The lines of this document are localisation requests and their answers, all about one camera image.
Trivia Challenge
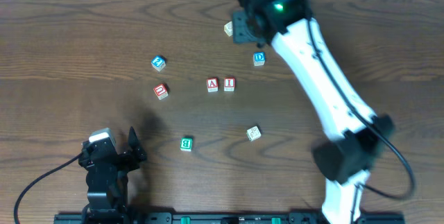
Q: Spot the red letter I block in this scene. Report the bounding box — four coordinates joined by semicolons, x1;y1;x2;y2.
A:
224;78;236;92

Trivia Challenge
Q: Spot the blue number 2 block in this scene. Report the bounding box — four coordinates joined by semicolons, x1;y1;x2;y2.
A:
151;55;166;72

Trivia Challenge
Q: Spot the red letter A block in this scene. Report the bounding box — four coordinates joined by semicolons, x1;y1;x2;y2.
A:
206;78;219;92

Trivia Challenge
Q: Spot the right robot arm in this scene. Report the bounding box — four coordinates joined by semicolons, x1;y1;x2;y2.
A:
232;0;397;223

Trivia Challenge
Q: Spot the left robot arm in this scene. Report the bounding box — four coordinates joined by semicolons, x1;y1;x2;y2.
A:
78;128;146;223

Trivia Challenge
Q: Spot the cream block with engraved picture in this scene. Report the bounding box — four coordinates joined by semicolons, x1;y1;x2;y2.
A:
224;21;233;37

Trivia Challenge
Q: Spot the blue letter D block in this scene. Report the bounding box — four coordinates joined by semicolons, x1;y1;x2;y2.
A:
253;52;266;66

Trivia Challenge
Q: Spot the green letter B block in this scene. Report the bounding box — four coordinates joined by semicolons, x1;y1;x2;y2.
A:
180;137;193;152

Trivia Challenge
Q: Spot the red letter U block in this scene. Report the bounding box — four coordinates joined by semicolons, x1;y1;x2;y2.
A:
153;84;169;100

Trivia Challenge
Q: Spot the cream block with line drawing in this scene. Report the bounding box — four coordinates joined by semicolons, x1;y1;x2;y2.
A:
246;126;262;141

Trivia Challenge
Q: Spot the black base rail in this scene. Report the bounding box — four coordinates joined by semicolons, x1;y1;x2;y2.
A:
53;212;406;224

